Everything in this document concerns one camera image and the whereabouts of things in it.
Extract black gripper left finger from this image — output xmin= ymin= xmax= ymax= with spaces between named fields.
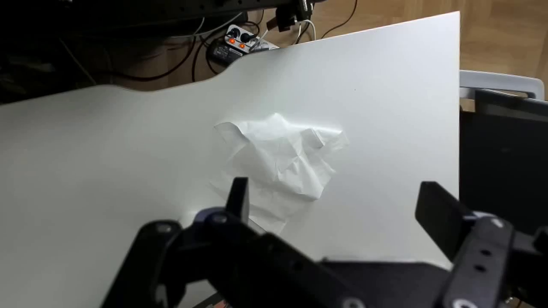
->
xmin=225 ymin=179 xmax=248 ymax=223

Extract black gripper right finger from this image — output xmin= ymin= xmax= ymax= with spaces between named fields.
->
xmin=414 ymin=182 xmax=475 ymax=261

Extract crumpled white wipe on table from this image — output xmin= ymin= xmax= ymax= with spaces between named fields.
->
xmin=210 ymin=114 xmax=347 ymax=233

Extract black monitor beside table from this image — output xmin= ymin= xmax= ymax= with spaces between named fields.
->
xmin=458 ymin=91 xmax=548 ymax=235

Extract white orange power strip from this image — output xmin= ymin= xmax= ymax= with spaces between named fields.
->
xmin=207 ymin=25 xmax=275 ymax=66

